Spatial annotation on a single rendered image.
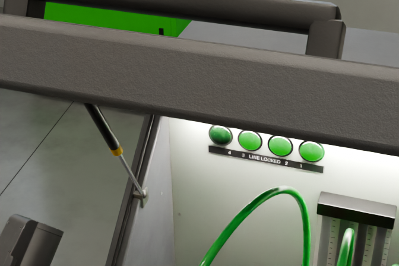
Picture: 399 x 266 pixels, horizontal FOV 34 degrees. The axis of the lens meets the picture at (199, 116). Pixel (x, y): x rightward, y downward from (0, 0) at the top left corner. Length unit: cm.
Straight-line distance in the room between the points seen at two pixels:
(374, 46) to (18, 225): 84
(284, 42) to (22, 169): 248
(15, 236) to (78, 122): 318
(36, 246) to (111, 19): 299
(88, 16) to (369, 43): 260
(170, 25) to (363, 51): 234
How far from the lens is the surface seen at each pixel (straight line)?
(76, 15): 387
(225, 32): 143
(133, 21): 371
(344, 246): 105
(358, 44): 140
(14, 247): 84
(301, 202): 118
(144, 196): 126
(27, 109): 421
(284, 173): 131
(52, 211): 335
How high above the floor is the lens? 209
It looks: 32 degrees down
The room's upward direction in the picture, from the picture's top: 1 degrees counter-clockwise
